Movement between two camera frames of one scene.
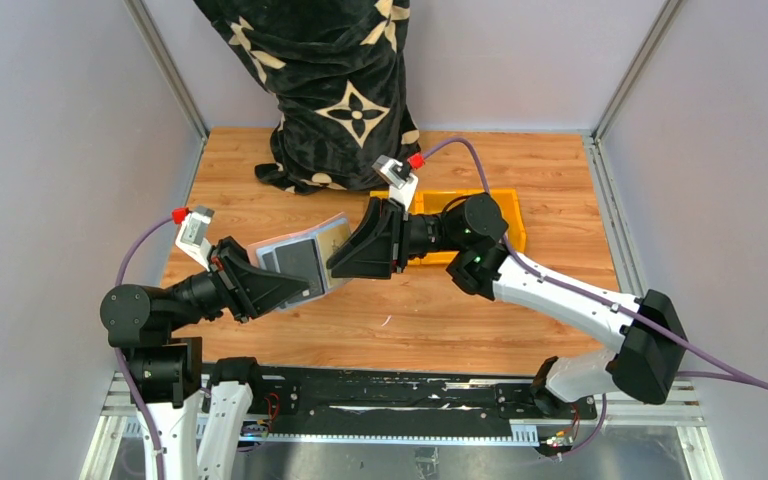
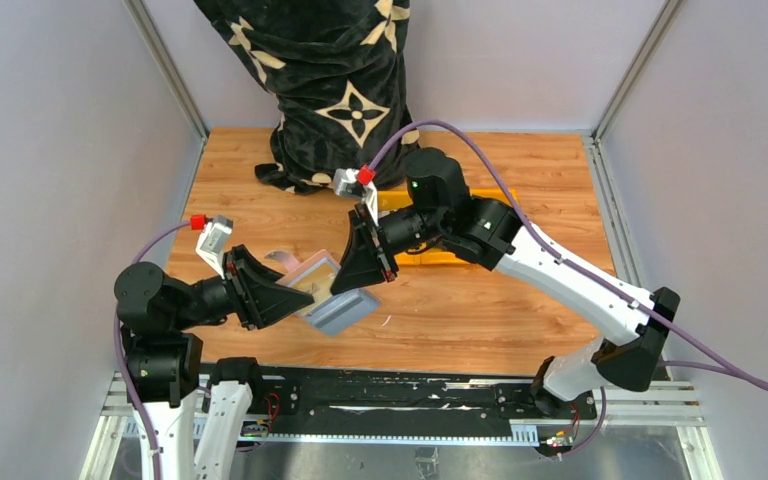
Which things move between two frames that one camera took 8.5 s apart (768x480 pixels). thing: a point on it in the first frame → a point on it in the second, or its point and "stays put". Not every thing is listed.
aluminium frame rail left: (157, 45) stays put
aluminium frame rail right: (622, 250) stays put
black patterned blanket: (339, 70) stays put
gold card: (328, 242) → (318, 281)
